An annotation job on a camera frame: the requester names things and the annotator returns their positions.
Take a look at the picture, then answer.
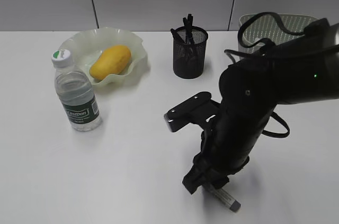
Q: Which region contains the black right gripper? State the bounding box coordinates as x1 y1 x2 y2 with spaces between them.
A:
182 101 276 195

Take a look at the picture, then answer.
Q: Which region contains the grey white eraser front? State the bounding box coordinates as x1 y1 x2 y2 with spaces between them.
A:
203 184 241 212

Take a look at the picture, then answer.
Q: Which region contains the black marker pen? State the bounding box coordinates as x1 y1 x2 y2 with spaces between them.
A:
183 17 190 44
186 14 194 44
170 29 185 44

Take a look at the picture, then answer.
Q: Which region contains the yellow mango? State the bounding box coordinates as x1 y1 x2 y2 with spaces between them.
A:
89 45 131 80

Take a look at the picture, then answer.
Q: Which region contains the clear plastic water bottle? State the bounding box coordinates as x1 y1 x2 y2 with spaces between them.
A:
51 49 102 132

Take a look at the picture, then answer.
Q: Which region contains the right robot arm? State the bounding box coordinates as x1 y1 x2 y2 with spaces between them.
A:
183 19 338 193

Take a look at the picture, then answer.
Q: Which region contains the black mesh pen holder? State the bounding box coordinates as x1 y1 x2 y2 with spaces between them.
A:
173 26 208 79

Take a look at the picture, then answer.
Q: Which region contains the pale green plastic basket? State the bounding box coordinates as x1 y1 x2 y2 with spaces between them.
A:
243 14 317 46

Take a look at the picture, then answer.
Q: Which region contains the translucent green wavy plate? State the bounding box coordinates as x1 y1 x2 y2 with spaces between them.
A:
59 27 147 87

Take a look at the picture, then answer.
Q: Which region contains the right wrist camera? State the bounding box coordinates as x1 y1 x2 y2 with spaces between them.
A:
164 92 220 132

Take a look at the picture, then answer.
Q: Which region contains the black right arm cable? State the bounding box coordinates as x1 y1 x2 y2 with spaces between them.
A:
224 11 310 139

